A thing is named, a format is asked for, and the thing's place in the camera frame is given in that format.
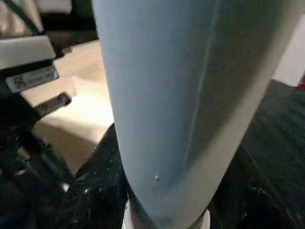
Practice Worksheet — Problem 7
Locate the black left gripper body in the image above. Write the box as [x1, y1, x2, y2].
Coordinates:
[0, 61, 72, 144]

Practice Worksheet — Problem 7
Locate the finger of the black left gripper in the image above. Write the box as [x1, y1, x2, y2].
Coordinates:
[13, 135, 75, 190]

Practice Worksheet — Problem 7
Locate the white plastic table top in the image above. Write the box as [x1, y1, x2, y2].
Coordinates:
[21, 39, 116, 176]

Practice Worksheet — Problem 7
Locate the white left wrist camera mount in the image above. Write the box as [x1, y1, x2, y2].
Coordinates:
[0, 35, 57, 70]

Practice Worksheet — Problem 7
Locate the white plastic table leg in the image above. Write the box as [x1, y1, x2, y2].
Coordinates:
[91, 0, 305, 229]

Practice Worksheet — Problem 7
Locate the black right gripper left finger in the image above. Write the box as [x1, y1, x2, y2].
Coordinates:
[54, 122, 131, 229]

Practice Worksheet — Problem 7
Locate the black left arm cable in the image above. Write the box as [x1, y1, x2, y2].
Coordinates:
[6, 0, 45, 36]

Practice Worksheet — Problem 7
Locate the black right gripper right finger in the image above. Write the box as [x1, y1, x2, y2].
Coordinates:
[206, 145, 305, 229]

